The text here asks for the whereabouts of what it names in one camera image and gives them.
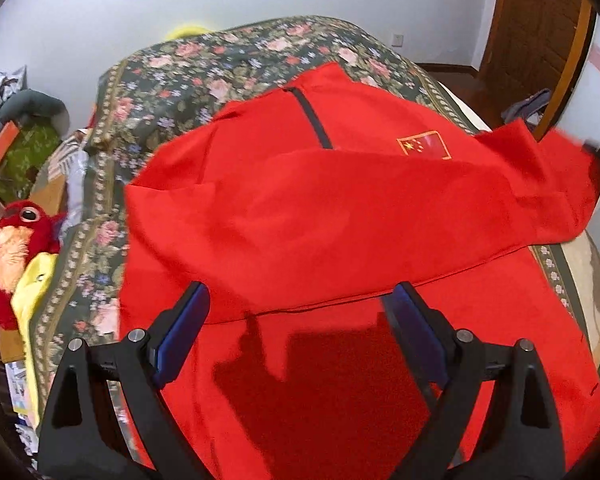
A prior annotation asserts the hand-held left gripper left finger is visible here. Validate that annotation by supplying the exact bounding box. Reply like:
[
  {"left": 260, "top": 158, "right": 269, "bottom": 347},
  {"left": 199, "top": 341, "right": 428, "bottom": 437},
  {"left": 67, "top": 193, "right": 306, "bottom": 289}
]
[{"left": 37, "top": 281, "right": 212, "bottom": 480}]

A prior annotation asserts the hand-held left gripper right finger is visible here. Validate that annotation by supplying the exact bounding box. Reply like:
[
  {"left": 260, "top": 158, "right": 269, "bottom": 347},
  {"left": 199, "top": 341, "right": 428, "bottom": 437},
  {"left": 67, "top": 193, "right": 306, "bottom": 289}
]
[{"left": 380, "top": 281, "right": 566, "bottom": 480}]

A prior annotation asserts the red jacket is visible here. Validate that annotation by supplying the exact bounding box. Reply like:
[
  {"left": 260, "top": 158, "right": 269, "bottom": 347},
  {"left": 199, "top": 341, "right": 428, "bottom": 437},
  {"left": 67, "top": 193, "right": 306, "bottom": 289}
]
[{"left": 117, "top": 62, "right": 600, "bottom": 480}]

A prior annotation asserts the grey clothes pile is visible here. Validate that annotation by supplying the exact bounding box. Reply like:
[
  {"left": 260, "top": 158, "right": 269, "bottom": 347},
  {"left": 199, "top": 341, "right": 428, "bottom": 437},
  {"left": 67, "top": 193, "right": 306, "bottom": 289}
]
[{"left": 501, "top": 88, "right": 552, "bottom": 128}]

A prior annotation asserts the wooden wardrobe panel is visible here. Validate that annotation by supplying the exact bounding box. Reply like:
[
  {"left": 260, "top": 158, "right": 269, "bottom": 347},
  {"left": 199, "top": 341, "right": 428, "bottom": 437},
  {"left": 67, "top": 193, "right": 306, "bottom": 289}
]
[{"left": 532, "top": 0, "right": 598, "bottom": 142}]

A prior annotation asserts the beige blanket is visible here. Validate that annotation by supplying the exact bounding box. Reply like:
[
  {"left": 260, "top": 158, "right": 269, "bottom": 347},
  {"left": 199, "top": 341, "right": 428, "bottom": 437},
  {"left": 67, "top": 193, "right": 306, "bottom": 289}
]
[{"left": 530, "top": 227, "right": 600, "bottom": 376}]

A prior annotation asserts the wooden door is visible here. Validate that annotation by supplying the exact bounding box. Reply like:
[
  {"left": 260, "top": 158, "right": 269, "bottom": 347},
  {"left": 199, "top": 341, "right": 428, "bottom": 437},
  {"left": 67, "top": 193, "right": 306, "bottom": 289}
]
[{"left": 480, "top": 0, "right": 586, "bottom": 111}]

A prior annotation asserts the red plush toy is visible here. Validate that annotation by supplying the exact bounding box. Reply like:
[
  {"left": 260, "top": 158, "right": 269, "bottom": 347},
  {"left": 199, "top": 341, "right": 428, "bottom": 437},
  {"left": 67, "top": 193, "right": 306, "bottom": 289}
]
[{"left": 0, "top": 200, "right": 67, "bottom": 331}]

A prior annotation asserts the green patterned bag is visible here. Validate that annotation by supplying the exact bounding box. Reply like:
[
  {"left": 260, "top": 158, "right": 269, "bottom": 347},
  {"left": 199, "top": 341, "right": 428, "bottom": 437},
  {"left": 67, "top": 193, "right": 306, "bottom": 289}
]
[{"left": 0, "top": 122, "right": 63, "bottom": 201}]

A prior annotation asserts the floral blanket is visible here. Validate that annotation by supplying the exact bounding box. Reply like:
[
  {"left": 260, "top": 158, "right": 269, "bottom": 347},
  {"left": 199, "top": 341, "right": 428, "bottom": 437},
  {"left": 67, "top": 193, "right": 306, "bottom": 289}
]
[{"left": 27, "top": 15, "right": 581, "bottom": 441}]

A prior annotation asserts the red box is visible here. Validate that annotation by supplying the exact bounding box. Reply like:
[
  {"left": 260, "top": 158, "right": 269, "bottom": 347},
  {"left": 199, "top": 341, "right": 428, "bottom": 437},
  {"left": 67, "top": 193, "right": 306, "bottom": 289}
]
[{"left": 0, "top": 121, "right": 21, "bottom": 173}]

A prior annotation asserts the grey neck pillow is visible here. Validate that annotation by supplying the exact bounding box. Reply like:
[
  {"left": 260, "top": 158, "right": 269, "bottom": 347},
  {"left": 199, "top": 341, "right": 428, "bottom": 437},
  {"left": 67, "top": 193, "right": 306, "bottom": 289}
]
[{"left": 0, "top": 89, "right": 71, "bottom": 133}]

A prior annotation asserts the yellow pillow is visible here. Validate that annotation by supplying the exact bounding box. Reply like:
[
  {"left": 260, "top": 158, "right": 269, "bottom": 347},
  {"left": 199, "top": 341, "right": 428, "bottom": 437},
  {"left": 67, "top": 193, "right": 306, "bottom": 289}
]
[{"left": 166, "top": 21, "right": 216, "bottom": 41}]

